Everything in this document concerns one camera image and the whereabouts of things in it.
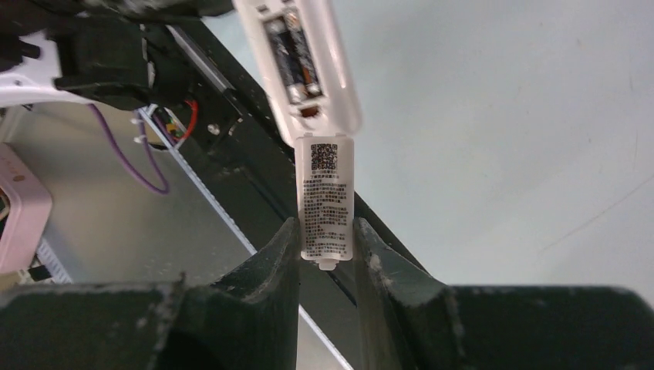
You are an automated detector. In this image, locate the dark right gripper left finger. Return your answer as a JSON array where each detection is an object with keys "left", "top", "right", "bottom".
[{"left": 1, "top": 218, "right": 300, "bottom": 369}]

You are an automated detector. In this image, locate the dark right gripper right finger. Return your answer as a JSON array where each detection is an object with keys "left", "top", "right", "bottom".
[{"left": 353, "top": 218, "right": 653, "bottom": 369}]

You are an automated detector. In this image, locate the white battery compartment cover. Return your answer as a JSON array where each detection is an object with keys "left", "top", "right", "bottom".
[{"left": 295, "top": 136, "right": 354, "bottom": 271}]

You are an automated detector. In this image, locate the white remote control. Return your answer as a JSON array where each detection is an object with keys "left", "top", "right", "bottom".
[{"left": 233, "top": 0, "right": 362, "bottom": 146}]

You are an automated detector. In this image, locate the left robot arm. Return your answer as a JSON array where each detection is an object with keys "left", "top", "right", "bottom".
[{"left": 1, "top": 1, "right": 234, "bottom": 111}]

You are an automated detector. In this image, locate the pink box device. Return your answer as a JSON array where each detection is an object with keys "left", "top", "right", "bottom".
[{"left": 1, "top": 143, "right": 52, "bottom": 274}]

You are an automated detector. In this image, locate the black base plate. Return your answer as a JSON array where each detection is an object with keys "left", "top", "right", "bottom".
[{"left": 169, "top": 21, "right": 297, "bottom": 250}]

